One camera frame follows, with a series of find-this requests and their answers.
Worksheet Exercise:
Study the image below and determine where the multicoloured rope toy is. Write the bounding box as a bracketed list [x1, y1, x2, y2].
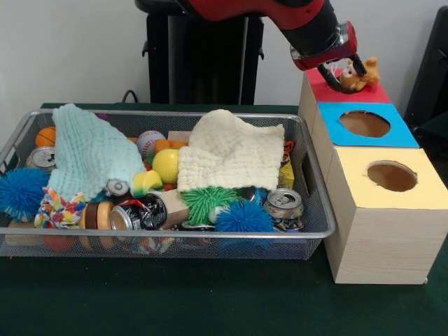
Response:
[34, 187, 87, 229]

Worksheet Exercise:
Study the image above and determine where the cream cloth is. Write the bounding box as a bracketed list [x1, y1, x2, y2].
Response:
[176, 108, 286, 193]

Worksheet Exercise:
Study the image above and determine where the white baseball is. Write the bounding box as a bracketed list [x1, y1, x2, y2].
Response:
[136, 130, 166, 158]

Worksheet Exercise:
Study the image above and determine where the blue spiky rubber ball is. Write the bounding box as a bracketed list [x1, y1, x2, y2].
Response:
[213, 199, 277, 232]
[0, 167, 50, 223]

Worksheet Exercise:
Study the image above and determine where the brown monkey plush toy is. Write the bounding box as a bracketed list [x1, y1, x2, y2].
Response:
[337, 57, 381, 95]

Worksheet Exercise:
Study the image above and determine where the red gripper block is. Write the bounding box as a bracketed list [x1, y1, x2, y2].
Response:
[290, 20, 368, 92]

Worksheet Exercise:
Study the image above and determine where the silver mesh bin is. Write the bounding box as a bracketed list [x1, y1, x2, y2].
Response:
[0, 108, 337, 260]

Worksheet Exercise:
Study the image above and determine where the wooden box with three holes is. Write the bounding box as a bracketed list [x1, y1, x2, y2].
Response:
[298, 68, 448, 285]

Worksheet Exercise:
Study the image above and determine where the yellow plastic ball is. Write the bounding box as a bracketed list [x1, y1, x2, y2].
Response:
[152, 148, 181, 185]

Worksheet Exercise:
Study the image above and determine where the green spiky rubber ball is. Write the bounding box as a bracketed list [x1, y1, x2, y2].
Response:
[181, 186, 242, 225]

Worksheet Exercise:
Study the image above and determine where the light blue cloth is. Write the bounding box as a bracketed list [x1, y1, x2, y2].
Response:
[47, 103, 148, 201]

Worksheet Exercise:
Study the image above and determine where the crushed silver can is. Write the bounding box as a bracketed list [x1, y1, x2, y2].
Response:
[264, 188, 305, 232]

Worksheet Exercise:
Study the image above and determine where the crushed black can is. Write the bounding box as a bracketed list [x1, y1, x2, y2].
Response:
[111, 194, 168, 232]

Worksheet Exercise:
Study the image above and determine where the black chair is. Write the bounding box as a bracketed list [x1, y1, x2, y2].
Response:
[404, 5, 448, 123]

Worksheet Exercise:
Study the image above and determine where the dark green table cloth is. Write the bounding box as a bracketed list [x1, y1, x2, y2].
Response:
[412, 111, 448, 150]
[0, 102, 448, 336]

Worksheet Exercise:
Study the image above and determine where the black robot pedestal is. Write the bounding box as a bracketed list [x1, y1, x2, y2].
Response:
[134, 0, 283, 106]

